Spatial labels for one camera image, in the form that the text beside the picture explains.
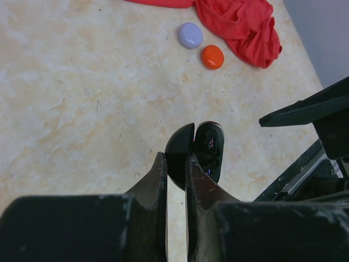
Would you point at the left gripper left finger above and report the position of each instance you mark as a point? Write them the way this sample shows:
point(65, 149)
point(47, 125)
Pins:
point(147, 227)

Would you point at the purple earbud charging case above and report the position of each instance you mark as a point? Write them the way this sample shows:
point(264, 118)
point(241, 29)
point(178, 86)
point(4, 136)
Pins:
point(190, 35)

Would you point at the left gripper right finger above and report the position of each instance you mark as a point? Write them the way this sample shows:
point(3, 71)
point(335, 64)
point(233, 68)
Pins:
point(212, 218)

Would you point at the red round charging case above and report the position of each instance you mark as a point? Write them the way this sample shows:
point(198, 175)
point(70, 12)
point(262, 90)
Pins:
point(212, 57)

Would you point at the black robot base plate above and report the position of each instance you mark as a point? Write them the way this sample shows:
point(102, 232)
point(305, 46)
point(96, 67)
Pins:
point(312, 177)

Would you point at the red crumpled cloth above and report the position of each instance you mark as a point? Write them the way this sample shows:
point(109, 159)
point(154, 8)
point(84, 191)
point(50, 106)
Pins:
point(247, 26)

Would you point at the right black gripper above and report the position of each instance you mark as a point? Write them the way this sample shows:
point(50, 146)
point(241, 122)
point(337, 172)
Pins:
point(327, 110)

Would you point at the black round charging case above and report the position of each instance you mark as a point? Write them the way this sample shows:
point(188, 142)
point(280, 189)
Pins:
point(206, 142)

